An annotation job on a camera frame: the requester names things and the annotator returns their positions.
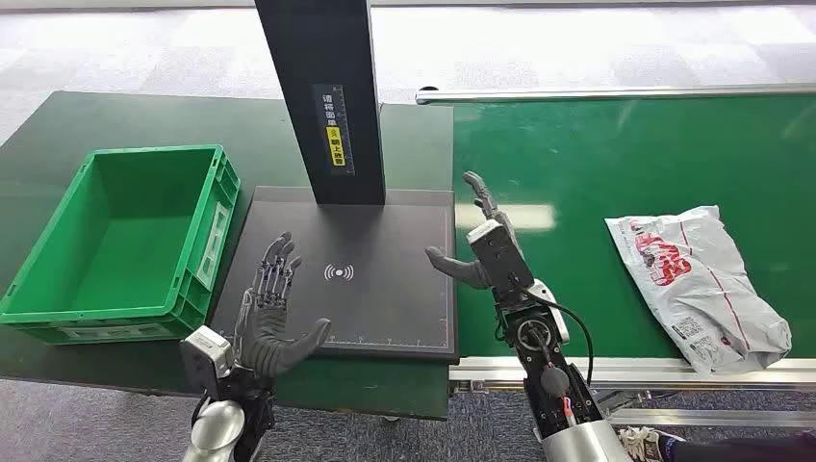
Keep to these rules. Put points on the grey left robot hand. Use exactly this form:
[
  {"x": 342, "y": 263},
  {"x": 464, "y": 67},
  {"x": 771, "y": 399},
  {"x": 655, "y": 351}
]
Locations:
[{"x": 271, "y": 338}]

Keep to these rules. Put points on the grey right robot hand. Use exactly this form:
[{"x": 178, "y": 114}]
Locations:
[{"x": 456, "y": 268}]

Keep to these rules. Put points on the grey mailer bag red print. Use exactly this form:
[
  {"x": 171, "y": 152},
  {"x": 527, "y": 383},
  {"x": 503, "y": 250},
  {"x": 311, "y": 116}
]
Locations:
[{"x": 695, "y": 287}]

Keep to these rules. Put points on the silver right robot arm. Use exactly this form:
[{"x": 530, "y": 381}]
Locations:
[{"x": 561, "y": 408}]

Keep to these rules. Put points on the green conveyor belt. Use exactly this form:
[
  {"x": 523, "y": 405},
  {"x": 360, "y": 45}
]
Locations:
[{"x": 605, "y": 159}]

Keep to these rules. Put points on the black scanner platform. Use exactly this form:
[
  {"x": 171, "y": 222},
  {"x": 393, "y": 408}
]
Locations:
[{"x": 382, "y": 300}]

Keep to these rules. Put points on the green plastic crate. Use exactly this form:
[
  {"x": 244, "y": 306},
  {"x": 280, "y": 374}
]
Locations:
[{"x": 121, "y": 255}]

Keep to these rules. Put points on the black yellow column label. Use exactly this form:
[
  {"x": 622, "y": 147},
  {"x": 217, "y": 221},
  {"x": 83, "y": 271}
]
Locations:
[{"x": 334, "y": 130}]

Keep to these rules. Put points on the dark green table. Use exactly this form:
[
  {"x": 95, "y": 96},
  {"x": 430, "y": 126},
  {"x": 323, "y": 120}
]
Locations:
[{"x": 255, "y": 140}]

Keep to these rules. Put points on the black scanner column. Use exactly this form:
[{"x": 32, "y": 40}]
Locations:
[{"x": 325, "y": 57}]

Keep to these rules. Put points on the person's shoe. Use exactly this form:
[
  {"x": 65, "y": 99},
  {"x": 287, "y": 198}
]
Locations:
[{"x": 647, "y": 441}]

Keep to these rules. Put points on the person's leg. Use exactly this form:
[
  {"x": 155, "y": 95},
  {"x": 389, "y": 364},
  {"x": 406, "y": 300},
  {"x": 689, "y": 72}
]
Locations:
[{"x": 746, "y": 449}]

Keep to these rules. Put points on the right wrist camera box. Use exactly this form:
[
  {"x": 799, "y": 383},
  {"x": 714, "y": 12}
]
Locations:
[{"x": 500, "y": 255}]

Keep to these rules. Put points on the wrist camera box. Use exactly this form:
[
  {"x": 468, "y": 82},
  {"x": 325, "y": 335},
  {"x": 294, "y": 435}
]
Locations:
[
  {"x": 204, "y": 354},
  {"x": 500, "y": 255}
]

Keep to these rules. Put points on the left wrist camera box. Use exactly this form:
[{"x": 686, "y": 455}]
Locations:
[{"x": 204, "y": 354}]

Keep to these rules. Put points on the aluminium conveyor side rail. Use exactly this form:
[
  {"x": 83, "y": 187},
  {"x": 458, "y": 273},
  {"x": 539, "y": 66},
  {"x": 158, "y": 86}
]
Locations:
[
  {"x": 650, "y": 373},
  {"x": 605, "y": 94}
]

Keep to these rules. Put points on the aluminium conveyor frame bar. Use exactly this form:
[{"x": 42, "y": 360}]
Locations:
[{"x": 714, "y": 418}]

